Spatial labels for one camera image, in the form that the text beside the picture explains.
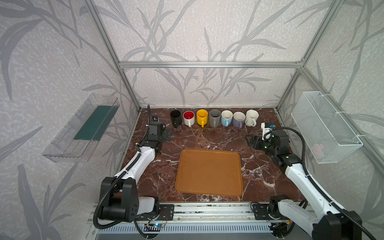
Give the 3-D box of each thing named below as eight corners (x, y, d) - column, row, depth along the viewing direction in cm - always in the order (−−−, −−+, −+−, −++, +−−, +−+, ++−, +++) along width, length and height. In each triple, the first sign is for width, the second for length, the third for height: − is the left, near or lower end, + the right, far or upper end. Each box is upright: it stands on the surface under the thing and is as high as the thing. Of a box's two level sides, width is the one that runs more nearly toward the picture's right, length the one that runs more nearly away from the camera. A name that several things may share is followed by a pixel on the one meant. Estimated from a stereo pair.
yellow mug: (196, 129, 109) (196, 121, 102) (197, 117, 117) (196, 108, 109) (208, 129, 109) (208, 121, 102) (207, 117, 117) (208, 108, 109)
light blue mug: (221, 130, 109) (222, 121, 101) (220, 119, 116) (221, 109, 108) (231, 130, 109) (234, 121, 101) (229, 119, 116) (232, 109, 108)
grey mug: (209, 131, 109) (210, 121, 100) (209, 119, 116) (209, 109, 108) (220, 131, 109) (222, 121, 100) (219, 119, 116) (220, 109, 108)
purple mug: (233, 131, 108) (235, 123, 101) (231, 119, 116) (233, 111, 108) (244, 131, 108) (247, 123, 101) (241, 119, 116) (244, 111, 108)
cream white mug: (182, 128, 110) (181, 122, 104) (184, 117, 117) (183, 110, 111) (194, 128, 110) (194, 122, 104) (194, 117, 117) (194, 110, 111)
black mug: (171, 129, 110) (168, 120, 103) (172, 117, 117) (170, 109, 110) (181, 129, 110) (179, 121, 103) (182, 117, 117) (181, 109, 110)
